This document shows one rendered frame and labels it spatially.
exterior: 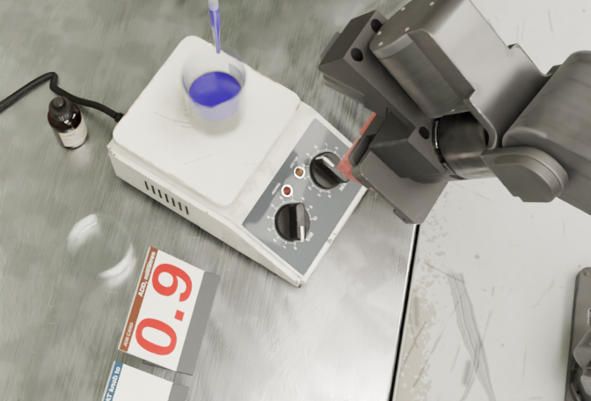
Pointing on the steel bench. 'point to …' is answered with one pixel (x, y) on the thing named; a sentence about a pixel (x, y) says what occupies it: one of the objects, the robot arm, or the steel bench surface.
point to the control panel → (311, 143)
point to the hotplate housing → (219, 221)
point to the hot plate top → (218, 183)
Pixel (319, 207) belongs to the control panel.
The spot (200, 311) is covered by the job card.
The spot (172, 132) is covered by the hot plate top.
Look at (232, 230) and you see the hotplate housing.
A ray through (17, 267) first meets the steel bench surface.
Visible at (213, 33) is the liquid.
